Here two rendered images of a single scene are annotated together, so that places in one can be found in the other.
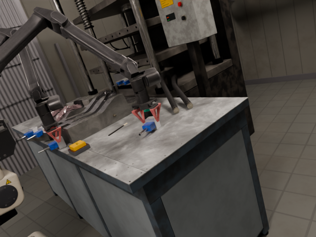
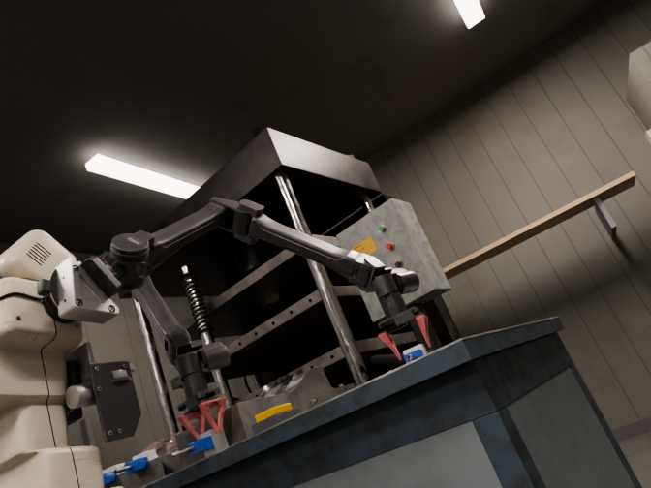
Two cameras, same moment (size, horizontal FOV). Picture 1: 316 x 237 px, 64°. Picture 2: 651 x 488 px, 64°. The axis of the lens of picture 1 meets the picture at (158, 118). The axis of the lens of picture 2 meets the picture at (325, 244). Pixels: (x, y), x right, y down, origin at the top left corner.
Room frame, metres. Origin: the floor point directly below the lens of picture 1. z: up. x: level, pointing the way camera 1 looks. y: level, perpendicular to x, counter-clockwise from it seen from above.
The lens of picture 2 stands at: (-0.06, 0.64, 0.73)
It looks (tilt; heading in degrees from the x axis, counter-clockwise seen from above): 19 degrees up; 337
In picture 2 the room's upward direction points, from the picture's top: 23 degrees counter-clockwise
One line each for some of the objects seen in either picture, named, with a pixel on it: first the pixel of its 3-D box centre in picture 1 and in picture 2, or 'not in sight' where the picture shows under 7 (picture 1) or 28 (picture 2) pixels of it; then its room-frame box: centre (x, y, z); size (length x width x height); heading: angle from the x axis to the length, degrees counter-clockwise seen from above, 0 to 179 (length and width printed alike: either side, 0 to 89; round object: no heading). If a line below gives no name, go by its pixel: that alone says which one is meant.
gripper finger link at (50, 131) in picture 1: (55, 133); (210, 414); (1.25, 0.52, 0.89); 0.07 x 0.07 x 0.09; 29
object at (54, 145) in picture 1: (51, 146); (197, 446); (1.25, 0.56, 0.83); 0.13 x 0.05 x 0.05; 119
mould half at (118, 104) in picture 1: (98, 111); (272, 409); (1.49, 0.32, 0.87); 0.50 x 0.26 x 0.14; 125
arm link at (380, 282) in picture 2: (139, 83); (387, 287); (1.09, 0.03, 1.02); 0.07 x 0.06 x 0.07; 106
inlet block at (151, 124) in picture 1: (147, 127); (414, 357); (1.06, 0.06, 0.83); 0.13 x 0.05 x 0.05; 144
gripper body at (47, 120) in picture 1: (48, 120); (196, 389); (1.27, 0.53, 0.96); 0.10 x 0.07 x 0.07; 29
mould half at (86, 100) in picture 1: (66, 116); (178, 456); (1.74, 0.60, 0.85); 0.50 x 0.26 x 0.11; 142
